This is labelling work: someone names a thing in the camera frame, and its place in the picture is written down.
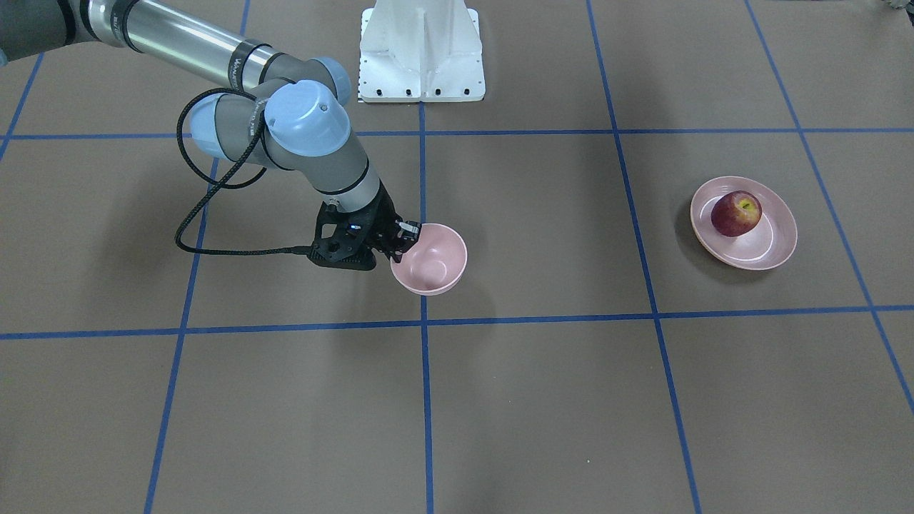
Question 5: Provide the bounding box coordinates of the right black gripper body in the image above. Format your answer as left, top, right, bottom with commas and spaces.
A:
307, 185, 405, 272

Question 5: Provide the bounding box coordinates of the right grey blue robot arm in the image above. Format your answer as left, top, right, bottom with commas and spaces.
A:
1, 1, 422, 271

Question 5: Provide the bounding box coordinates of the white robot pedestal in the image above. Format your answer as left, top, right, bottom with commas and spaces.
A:
357, 1, 486, 104

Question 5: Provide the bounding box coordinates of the pink bowl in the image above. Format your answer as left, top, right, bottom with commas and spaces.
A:
389, 223, 469, 296

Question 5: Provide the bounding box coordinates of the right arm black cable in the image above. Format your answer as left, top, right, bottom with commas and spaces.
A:
174, 87, 315, 256

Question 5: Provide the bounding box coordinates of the pink plate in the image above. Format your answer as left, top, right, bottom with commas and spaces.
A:
689, 176, 798, 271

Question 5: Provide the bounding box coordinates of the red apple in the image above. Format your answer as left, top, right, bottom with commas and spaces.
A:
710, 190, 763, 237

